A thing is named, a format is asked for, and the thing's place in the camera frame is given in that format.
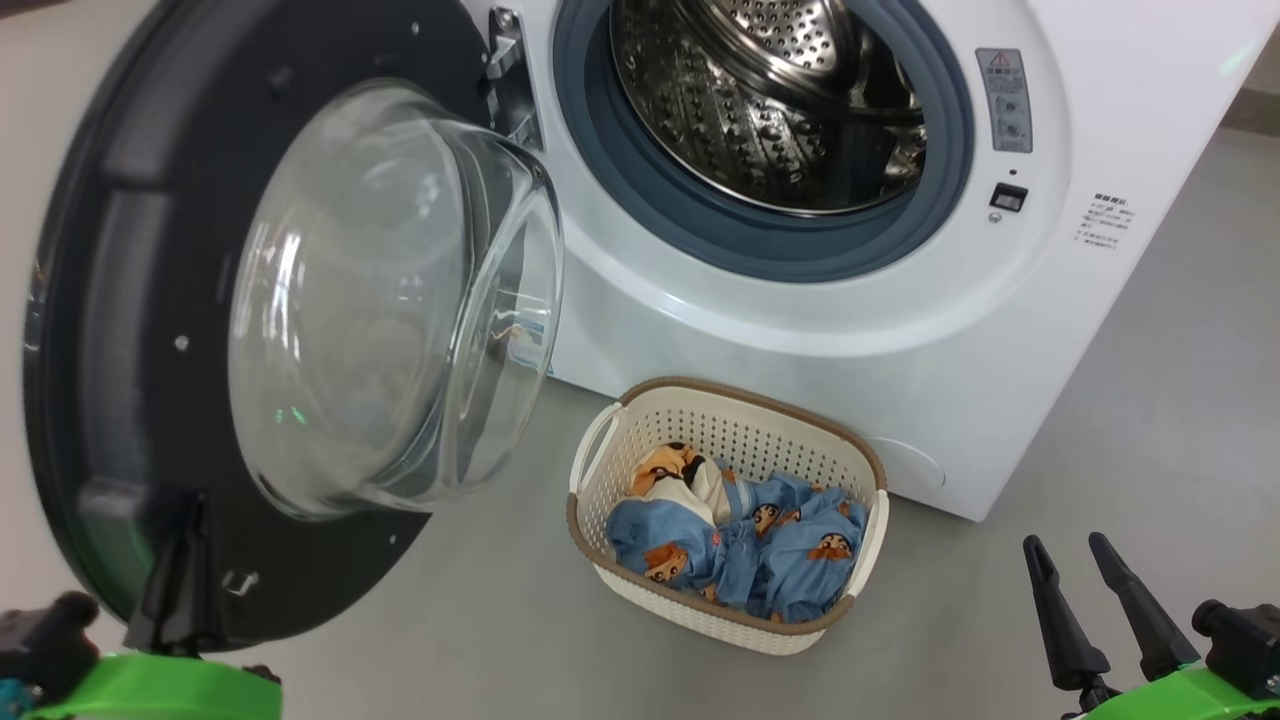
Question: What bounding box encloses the printed black text label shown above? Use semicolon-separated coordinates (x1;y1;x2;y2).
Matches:
1075;192;1141;251

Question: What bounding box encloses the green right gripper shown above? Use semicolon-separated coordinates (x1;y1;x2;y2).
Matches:
1023;532;1280;720

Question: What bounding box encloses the cream perforated laundry basket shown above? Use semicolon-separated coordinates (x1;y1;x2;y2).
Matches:
566;376;891;657

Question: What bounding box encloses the blue cartoon garment cream patch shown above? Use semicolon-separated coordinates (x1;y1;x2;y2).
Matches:
605;443;736;591

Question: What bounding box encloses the black round glass washer door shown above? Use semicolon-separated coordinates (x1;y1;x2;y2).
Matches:
22;0;566;651

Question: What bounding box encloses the perforated steel washing machine drum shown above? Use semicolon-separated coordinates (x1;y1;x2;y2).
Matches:
610;0;931;216

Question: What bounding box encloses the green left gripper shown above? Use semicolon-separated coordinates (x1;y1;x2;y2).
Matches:
20;490;284;720

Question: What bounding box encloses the white front-load washing machine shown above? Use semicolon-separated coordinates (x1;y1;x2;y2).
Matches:
440;0;1280;523

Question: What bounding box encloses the round white filter cover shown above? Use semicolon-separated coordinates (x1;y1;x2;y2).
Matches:
865;437;946;496

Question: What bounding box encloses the blue cartoon print garment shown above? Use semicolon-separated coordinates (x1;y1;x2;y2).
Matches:
715;472;869;623

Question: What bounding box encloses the grey warning label sticker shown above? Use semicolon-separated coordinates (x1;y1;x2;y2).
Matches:
975;48;1034;154

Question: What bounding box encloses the metal door hinge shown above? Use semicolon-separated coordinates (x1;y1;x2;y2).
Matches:
485;8;546;151

